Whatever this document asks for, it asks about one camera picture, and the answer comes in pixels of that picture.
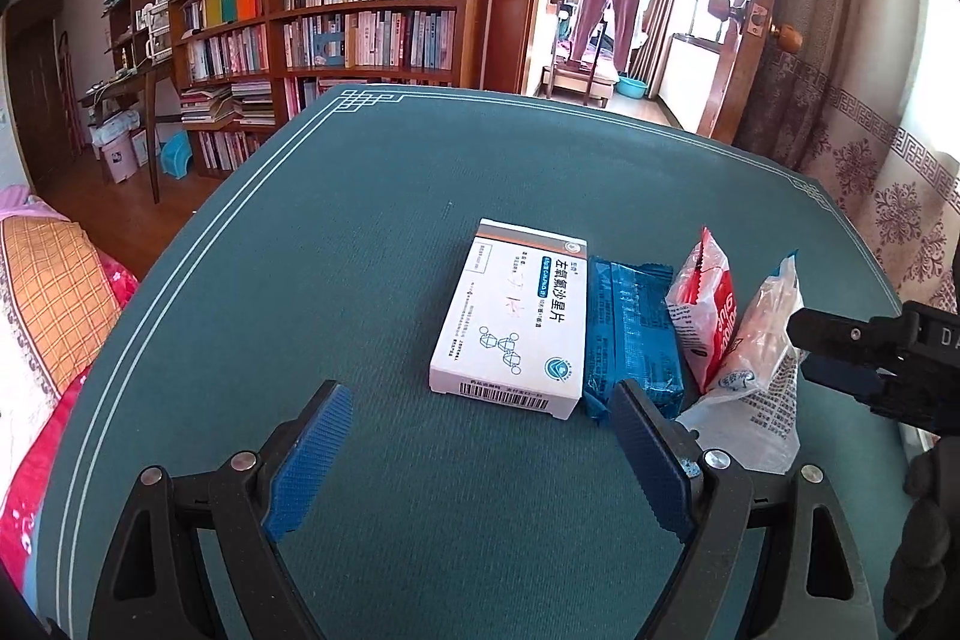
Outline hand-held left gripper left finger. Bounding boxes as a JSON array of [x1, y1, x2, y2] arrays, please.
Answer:
[[88, 379, 355, 640]]

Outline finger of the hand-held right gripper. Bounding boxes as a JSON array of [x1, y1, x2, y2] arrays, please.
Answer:
[[801, 353, 901, 402], [786, 308, 912, 362]]

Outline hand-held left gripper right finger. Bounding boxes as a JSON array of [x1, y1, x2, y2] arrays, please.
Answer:
[[609, 379, 878, 640]]

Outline blue foil packet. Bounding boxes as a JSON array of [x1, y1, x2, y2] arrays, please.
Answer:
[[583, 254, 687, 425]]

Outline white medicine box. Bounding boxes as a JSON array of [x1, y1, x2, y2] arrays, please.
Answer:
[[429, 218, 591, 422]]

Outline person's right hand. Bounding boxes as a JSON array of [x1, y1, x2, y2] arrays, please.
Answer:
[[883, 436, 960, 638]]

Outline red and white packet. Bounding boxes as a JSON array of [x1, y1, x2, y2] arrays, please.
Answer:
[[666, 226, 740, 395]]

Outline patterned beige curtain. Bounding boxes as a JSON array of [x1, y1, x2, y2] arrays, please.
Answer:
[[731, 0, 960, 311]]

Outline orange plaid blanket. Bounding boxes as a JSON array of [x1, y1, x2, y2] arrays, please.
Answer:
[[0, 188, 140, 611]]

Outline blue plastic stool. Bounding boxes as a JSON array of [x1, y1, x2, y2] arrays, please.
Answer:
[[159, 130, 196, 181]]

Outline white storage bin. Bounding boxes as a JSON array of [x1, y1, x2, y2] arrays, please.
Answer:
[[90, 111, 152, 185]]

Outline pile of stacked books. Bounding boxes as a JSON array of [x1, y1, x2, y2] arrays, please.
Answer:
[[180, 80, 275, 133]]

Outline hanging pink pants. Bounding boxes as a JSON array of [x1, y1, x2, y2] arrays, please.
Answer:
[[566, 0, 652, 76]]

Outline wooden side desk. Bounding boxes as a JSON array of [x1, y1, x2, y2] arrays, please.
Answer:
[[77, 61, 182, 206]]

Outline small wooden shelf rack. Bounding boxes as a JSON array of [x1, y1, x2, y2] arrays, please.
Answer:
[[103, 0, 175, 80]]

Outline wooden bookshelf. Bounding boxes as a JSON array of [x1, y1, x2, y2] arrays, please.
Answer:
[[169, 0, 497, 178]]

